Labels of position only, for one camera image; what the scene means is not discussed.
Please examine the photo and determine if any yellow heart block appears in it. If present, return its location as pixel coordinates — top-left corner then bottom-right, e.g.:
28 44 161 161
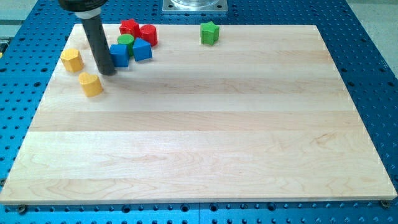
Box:
78 72 103 97

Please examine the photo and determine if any green star block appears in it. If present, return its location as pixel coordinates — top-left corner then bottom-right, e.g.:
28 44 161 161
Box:
200 21 220 45

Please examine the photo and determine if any red star block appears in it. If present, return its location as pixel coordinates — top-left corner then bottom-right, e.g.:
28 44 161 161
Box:
119 19 141 38

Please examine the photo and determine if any blue cube block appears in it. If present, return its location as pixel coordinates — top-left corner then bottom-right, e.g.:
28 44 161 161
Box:
109 44 129 67

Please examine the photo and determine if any light wooden board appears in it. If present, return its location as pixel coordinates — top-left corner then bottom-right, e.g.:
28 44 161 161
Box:
1 25 397 205

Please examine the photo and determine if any blue perforated metal table plate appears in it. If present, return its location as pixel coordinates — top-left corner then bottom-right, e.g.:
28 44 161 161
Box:
1 0 397 223

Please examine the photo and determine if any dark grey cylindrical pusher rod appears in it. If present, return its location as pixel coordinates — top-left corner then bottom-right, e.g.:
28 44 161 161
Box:
75 7 116 76

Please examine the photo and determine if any red cylinder block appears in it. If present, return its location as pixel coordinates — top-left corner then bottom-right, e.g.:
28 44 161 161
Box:
140 24 158 47

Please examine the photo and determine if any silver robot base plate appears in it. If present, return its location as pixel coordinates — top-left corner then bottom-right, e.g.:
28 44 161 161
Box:
162 0 228 12

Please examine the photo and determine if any green cylinder block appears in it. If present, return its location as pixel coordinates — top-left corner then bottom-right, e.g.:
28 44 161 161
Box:
117 34 135 57

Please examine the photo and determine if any yellow hexagon block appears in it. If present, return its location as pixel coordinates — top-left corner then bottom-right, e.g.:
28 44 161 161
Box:
60 49 84 72

